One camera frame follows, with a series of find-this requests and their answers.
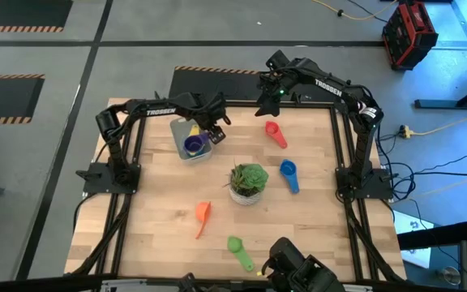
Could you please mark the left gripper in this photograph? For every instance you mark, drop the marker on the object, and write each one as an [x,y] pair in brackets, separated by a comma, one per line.
[211,111]

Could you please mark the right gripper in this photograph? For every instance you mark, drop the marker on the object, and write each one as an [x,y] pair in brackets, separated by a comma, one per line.
[276,83]

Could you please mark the red measuring cup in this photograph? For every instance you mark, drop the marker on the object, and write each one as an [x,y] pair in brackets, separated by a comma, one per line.
[272,128]

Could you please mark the yellow measuring cup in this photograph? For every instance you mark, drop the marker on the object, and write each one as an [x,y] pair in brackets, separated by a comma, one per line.
[194,130]

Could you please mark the purple measuring cup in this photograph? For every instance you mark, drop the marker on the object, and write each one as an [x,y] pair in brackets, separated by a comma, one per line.
[193,144]

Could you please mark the teal measuring cup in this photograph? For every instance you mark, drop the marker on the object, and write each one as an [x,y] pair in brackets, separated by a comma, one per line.
[190,153]

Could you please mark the blue measuring cup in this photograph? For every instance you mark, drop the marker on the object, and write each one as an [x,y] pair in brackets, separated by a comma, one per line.
[287,168]

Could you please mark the orange measuring cup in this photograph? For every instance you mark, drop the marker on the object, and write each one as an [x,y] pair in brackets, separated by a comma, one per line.
[202,211]

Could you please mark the green measuring cup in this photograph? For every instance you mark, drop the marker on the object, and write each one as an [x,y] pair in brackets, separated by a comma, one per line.
[234,244]

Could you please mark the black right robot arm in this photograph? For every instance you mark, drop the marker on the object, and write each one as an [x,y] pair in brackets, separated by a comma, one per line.
[328,87]

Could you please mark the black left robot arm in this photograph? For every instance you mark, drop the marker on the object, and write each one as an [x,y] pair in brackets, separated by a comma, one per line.
[160,111]

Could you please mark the grey plastic basket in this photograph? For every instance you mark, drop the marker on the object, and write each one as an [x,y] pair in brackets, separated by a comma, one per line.
[176,134]

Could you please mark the black hazard-striped floor mat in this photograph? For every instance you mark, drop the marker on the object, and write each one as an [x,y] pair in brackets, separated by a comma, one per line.
[18,12]
[2,99]
[217,87]

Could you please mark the succulent in triangle-patterned pot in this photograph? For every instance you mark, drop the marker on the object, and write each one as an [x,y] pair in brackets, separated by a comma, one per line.
[249,178]

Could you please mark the yellow power splitter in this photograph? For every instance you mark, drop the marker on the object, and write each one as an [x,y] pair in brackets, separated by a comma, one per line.
[405,131]

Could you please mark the red and black toolbox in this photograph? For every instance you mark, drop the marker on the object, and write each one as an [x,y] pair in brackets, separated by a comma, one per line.
[410,34]

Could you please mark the black-legged desk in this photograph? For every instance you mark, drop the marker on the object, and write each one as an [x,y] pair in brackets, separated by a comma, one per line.
[440,104]

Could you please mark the white paper sheet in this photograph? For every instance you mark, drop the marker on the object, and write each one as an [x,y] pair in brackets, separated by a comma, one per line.
[405,225]

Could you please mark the black floor bar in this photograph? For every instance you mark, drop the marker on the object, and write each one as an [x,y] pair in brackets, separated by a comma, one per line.
[436,235]

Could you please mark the round metal can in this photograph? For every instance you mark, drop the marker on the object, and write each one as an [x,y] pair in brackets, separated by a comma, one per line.
[449,276]

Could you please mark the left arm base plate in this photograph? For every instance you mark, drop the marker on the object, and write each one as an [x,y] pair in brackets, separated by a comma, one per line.
[95,182]

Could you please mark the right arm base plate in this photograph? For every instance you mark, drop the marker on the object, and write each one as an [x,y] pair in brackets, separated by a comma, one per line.
[373,190]

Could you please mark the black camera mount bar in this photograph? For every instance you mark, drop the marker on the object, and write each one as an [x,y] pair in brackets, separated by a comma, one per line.
[35,284]

